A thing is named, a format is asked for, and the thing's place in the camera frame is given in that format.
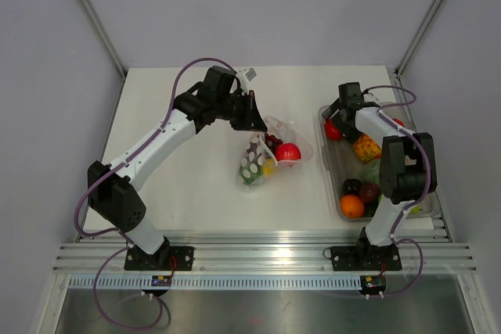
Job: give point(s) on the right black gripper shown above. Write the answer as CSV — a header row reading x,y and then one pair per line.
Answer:
x,y
347,132

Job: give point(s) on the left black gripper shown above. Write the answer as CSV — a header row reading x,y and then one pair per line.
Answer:
x,y
251,120

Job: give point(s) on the dark grape bunch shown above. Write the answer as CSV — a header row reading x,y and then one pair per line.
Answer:
x,y
272,141

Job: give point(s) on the clear dotted zip bag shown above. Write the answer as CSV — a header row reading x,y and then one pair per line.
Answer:
x,y
255,152

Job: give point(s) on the small red tomato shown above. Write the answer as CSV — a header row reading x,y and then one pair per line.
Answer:
x,y
287,151

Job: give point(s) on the yellow pear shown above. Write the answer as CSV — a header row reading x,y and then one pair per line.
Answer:
x,y
268,167

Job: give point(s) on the green bell pepper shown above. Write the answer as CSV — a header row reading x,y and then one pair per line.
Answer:
x,y
250,177

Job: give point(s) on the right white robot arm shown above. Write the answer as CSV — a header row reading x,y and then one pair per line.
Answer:
x,y
407,176

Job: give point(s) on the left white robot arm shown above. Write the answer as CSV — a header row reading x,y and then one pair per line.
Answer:
x,y
114,187

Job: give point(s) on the clear plastic food bin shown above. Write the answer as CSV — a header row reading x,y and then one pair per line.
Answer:
x,y
341,163

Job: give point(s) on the orange spiky fruit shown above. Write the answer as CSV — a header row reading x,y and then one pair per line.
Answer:
x,y
366,149

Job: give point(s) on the dark avocado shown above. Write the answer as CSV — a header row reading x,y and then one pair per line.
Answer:
x,y
351,186

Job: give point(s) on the dark purple plum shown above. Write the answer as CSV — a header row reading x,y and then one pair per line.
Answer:
x,y
369,192

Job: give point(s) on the lime green fruit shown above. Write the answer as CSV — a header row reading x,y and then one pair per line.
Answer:
x,y
415,210

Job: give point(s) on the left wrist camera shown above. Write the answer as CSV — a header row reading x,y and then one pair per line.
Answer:
x,y
245,76

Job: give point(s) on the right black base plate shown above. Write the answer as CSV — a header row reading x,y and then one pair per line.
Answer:
x,y
371,258

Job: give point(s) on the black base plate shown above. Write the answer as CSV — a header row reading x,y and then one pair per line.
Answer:
x,y
371,258
180,257

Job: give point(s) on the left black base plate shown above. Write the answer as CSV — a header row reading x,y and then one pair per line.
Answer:
x,y
180,257

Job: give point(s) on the aluminium mounting rail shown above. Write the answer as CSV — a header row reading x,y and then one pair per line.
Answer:
x,y
273,253

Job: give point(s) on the right aluminium frame post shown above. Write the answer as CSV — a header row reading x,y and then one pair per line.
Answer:
x,y
418,37

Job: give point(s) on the aluminium frame post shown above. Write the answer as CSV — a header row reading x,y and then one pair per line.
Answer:
x,y
102,36
418,37

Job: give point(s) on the left aluminium frame post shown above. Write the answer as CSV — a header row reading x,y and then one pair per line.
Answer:
x,y
102,36

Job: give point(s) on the white slotted cable duct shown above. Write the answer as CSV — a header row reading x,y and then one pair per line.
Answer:
x,y
218,282

